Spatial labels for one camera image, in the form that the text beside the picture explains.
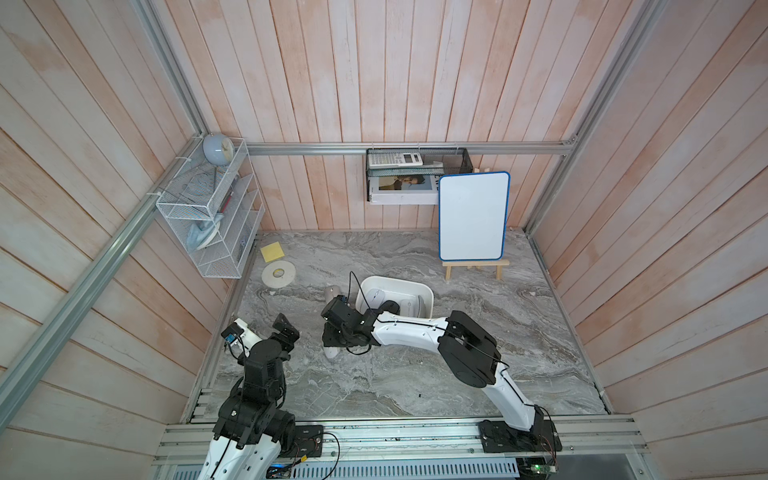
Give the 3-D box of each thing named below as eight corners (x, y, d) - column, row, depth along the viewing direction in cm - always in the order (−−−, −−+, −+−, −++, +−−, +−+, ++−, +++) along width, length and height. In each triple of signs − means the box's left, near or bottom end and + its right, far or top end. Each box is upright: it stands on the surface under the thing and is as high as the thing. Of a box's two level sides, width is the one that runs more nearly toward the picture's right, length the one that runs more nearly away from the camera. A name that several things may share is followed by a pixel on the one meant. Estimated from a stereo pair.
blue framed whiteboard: (431, 276, 108) (449, 200, 81) (427, 248, 117) (442, 171, 89) (489, 276, 108) (527, 200, 81) (481, 248, 117) (513, 171, 89)
